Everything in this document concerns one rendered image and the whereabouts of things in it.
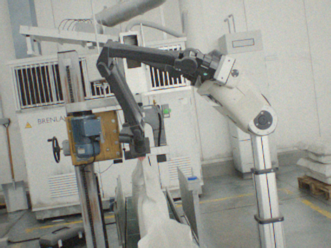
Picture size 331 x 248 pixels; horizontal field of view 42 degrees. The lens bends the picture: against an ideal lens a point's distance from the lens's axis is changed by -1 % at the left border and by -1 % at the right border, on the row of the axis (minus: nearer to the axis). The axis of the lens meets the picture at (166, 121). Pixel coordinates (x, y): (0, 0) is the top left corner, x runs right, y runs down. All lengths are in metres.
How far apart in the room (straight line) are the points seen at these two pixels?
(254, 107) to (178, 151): 3.54
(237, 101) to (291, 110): 5.30
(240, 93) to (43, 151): 3.94
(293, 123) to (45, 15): 4.30
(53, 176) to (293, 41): 4.30
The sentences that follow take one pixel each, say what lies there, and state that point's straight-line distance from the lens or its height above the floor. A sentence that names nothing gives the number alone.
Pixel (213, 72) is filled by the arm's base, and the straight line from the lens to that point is 1.86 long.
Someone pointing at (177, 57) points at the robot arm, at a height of 1.54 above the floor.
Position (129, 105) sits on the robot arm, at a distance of 2.04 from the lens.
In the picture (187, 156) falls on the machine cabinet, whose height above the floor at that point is 0.57.
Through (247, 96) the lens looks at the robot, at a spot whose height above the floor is 1.33.
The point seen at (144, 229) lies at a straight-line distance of 2.44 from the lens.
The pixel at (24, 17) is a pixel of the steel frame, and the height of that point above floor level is 2.79.
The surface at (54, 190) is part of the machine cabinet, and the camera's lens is 5.69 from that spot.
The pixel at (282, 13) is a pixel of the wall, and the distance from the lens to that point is 7.38.
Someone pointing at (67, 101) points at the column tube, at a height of 1.44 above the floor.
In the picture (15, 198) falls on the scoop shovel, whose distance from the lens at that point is 6.89.
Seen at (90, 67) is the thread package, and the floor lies 1.61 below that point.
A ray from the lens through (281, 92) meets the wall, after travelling 7.23.
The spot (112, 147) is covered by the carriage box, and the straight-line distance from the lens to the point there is 2.80.
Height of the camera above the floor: 1.38
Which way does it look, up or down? 3 degrees down
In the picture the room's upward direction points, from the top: 8 degrees counter-clockwise
